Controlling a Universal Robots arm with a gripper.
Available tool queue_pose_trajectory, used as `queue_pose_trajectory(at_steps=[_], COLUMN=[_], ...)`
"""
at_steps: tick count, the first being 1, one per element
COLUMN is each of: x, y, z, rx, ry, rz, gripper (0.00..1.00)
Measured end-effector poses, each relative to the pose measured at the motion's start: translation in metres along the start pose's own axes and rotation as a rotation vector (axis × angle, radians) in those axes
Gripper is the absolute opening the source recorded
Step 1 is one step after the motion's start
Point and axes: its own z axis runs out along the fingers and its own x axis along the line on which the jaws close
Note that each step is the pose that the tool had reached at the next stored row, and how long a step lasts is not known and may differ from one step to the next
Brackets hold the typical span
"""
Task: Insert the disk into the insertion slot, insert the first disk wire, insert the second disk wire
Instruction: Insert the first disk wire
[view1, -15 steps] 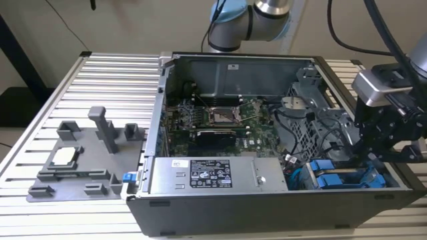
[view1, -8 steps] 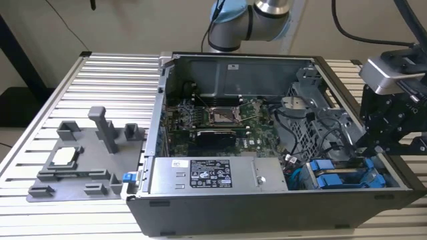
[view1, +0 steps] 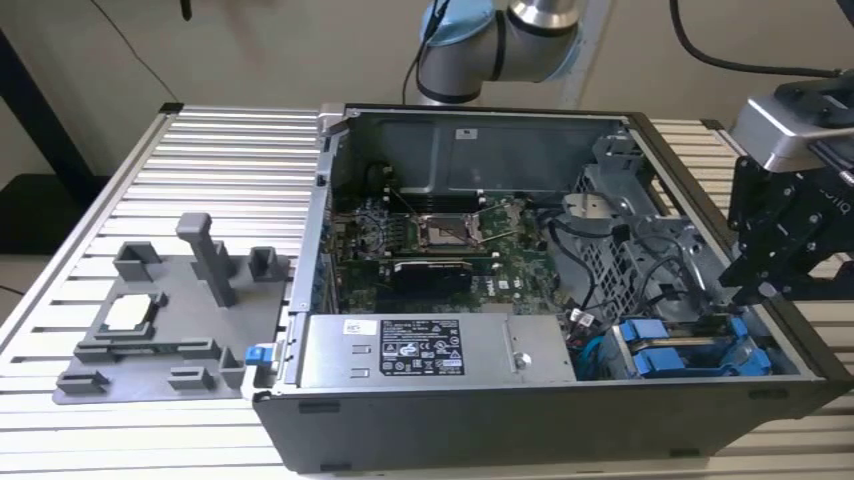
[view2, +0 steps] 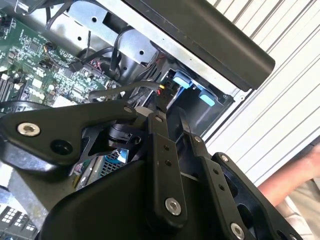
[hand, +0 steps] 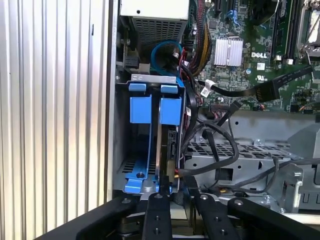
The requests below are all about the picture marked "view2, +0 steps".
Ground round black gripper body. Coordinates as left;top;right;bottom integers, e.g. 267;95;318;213
39;159;235;240

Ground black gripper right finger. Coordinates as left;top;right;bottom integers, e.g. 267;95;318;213
176;106;303;240

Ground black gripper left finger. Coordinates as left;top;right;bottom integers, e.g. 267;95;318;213
0;100;189;229

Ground black sleeved disk wire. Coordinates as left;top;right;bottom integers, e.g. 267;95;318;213
88;81;173;114

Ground blue disk carrier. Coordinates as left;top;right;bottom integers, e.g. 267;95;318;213
171;70;216;108

